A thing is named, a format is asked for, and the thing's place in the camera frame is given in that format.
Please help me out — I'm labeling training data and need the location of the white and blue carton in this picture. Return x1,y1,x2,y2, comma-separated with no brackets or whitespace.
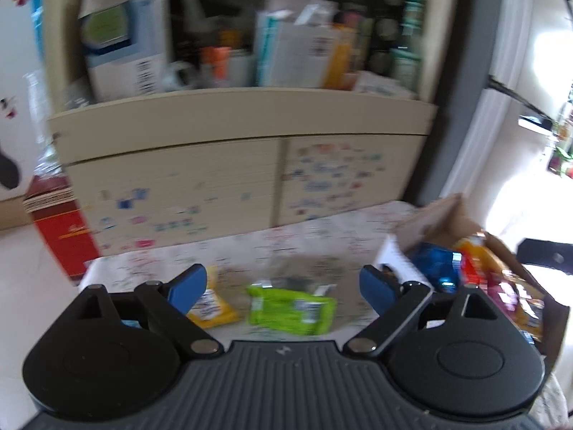
78,0,170,100

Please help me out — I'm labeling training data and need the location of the black metal bar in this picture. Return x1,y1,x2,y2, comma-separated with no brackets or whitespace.
487,75,557,136

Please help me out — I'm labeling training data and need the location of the red box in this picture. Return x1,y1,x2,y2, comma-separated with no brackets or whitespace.
21,176,103,282

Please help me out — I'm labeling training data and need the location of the beige cabinet with stickers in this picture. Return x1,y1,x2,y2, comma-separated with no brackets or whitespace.
44,0,463,259

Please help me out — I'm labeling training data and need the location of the colourful striped box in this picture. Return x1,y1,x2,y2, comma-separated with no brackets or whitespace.
344,13,376,73

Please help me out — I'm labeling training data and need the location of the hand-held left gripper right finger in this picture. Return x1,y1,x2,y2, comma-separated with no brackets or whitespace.
342,265,506,359

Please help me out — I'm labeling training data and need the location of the yellow box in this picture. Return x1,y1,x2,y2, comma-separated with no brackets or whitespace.
321,26,360,91

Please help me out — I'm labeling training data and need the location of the colourful toy shelf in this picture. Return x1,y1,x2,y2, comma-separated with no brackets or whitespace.
548,80,573,181

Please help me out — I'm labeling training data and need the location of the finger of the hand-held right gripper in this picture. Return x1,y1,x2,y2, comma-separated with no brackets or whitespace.
516,238,573,274

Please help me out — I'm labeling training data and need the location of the flat white medicine box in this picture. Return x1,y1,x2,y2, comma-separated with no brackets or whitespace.
353,71,418,100

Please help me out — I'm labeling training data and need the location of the white plastic jug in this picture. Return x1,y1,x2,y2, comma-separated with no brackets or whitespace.
183,0,252,34

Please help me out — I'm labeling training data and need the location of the yellow snack packet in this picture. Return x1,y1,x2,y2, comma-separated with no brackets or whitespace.
185,266,241,329

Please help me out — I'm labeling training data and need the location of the white card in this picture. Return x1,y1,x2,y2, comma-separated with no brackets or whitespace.
375,235,431,288

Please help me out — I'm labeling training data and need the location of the green snack packet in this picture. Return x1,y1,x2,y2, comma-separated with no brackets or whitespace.
245,282,338,336

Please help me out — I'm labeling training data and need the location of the white box with barcode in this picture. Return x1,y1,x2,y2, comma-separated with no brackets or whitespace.
254,0,342,89

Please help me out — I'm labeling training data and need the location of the brown cardboard box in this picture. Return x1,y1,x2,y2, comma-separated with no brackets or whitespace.
376,192,570,373

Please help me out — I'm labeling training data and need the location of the shiny dark blue snack packet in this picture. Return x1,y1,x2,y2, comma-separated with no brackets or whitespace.
409,242,463,295

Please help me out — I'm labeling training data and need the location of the orange snack packet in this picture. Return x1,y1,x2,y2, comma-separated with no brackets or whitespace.
451,232,507,288

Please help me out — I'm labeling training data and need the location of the orange tube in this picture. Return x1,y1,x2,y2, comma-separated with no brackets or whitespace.
199,46,232,89

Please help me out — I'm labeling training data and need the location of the white printed panel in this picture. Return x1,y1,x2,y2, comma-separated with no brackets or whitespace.
0,0,51,203

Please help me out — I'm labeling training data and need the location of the floral tablecloth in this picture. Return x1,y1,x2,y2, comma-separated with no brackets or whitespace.
83,201,420,355

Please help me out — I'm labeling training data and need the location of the teal capped bottle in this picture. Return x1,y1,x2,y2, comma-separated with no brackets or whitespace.
400,0,427,37

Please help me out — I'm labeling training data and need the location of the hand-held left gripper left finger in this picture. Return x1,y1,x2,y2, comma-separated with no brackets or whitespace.
67,263,225,360

